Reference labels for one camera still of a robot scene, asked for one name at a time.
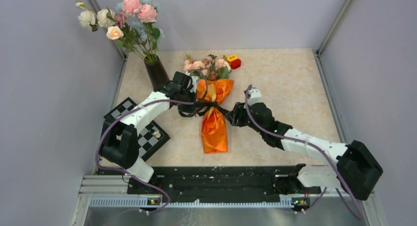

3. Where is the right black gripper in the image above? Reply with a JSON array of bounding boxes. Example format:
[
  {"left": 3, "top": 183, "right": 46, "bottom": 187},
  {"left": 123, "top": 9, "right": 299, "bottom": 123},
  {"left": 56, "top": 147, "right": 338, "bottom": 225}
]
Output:
[{"left": 226, "top": 100, "right": 265, "bottom": 135}]

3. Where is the black ribbon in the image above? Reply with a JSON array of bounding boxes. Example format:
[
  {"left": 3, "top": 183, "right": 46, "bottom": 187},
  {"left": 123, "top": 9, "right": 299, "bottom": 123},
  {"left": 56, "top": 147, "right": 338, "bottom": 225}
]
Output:
[{"left": 177, "top": 101, "right": 230, "bottom": 117}]

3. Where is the orange paper bouquet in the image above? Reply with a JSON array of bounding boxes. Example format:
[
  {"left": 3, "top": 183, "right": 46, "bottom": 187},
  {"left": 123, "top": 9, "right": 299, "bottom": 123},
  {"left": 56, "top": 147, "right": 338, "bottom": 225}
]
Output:
[{"left": 183, "top": 54, "right": 234, "bottom": 154}]

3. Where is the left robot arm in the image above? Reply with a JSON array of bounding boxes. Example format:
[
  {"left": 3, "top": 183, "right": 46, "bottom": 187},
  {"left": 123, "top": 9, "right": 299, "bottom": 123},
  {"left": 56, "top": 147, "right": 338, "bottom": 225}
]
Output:
[{"left": 96, "top": 72, "right": 200, "bottom": 193}]

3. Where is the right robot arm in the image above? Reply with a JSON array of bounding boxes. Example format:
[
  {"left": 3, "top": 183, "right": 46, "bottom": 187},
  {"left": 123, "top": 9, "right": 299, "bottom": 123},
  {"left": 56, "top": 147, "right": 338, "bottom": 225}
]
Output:
[{"left": 225, "top": 102, "right": 383, "bottom": 201}]

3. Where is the black tapered vase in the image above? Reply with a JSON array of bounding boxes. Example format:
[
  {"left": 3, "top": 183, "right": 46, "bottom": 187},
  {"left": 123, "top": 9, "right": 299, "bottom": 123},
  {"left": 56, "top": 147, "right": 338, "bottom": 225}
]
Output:
[{"left": 144, "top": 56, "right": 170, "bottom": 91}]

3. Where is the small cream chess piece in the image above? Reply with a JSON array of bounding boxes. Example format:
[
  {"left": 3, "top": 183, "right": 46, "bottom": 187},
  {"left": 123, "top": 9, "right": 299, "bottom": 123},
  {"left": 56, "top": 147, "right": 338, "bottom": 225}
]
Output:
[{"left": 153, "top": 131, "right": 161, "bottom": 139}]

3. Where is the black white checkerboard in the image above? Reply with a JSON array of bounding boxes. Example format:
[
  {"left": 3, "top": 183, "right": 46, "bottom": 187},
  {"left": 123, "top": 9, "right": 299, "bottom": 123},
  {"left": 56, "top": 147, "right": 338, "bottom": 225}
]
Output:
[{"left": 102, "top": 97, "right": 170, "bottom": 161}]

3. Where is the pink and white flower bunch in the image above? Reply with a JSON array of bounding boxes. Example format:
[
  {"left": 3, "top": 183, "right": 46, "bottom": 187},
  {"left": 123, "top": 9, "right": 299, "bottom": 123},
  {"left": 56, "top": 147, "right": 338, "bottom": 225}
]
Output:
[{"left": 75, "top": 0, "right": 163, "bottom": 64}]

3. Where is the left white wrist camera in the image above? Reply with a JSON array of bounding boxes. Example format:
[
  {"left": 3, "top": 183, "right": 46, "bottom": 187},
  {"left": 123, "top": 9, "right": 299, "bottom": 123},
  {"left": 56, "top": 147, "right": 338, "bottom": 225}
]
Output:
[{"left": 185, "top": 72, "right": 200, "bottom": 93}]

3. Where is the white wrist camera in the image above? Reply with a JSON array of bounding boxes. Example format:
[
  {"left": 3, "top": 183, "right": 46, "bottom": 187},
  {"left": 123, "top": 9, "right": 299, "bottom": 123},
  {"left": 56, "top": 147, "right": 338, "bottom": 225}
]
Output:
[
  {"left": 247, "top": 87, "right": 262, "bottom": 106},
  {"left": 185, "top": 72, "right": 200, "bottom": 93}
]

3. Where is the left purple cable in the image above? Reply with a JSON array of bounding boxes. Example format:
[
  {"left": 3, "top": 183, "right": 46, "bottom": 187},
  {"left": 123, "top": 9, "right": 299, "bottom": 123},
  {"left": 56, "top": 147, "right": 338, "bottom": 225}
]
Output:
[{"left": 94, "top": 69, "right": 209, "bottom": 215}]

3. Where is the purple cable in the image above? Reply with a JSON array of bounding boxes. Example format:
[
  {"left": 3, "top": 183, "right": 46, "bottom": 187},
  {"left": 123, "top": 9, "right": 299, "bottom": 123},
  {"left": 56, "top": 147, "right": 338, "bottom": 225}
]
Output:
[
  {"left": 94, "top": 69, "right": 209, "bottom": 215},
  {"left": 244, "top": 85, "right": 365, "bottom": 220}
]

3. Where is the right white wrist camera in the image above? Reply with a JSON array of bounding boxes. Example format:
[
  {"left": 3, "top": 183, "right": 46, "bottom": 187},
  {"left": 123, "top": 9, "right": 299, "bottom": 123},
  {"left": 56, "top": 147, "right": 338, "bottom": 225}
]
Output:
[{"left": 247, "top": 87, "right": 262, "bottom": 106}]

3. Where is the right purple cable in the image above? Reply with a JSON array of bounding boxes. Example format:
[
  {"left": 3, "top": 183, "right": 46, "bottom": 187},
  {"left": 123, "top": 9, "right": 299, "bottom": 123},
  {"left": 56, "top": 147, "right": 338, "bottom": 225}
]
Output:
[{"left": 244, "top": 85, "right": 365, "bottom": 220}]

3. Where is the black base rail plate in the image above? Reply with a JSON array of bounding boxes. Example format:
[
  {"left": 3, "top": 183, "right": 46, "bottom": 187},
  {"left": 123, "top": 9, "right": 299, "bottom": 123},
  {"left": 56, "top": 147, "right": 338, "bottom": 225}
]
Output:
[{"left": 127, "top": 165, "right": 322, "bottom": 204}]

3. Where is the aluminium frame rail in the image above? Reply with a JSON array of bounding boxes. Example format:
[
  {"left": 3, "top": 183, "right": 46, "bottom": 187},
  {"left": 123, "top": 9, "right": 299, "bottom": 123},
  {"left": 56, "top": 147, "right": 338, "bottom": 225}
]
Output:
[{"left": 70, "top": 174, "right": 387, "bottom": 226}]

